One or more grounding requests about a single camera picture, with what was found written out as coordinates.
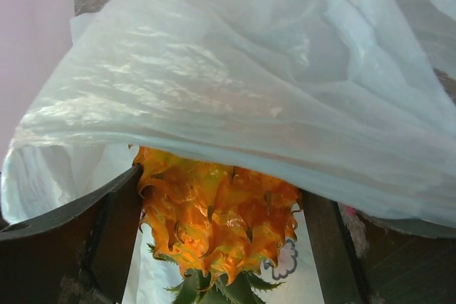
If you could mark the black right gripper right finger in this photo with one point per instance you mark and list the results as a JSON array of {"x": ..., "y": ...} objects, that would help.
[{"x": 362, "y": 259}]

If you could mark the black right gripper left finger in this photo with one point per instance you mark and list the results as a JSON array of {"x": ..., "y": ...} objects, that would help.
[{"x": 78, "y": 253}]

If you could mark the orange pineapple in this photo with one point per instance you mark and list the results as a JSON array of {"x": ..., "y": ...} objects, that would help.
[{"x": 218, "y": 223}]

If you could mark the light blue plastic bag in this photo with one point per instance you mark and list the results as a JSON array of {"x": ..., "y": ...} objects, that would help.
[{"x": 338, "y": 97}]

